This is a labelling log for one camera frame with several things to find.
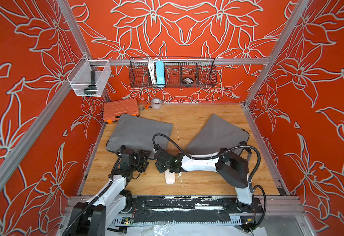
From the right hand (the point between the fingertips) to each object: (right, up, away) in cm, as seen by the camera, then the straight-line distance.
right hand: (156, 161), depth 86 cm
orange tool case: (-35, +31, +22) cm, 52 cm away
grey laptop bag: (-14, +15, +13) cm, 24 cm away
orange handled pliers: (-11, +35, +31) cm, 48 cm away
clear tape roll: (-3, +38, +30) cm, 49 cm away
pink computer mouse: (+8, -8, -5) cm, 12 cm away
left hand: (-3, +4, 0) cm, 5 cm away
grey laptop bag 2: (+39, +14, +8) cm, 43 cm away
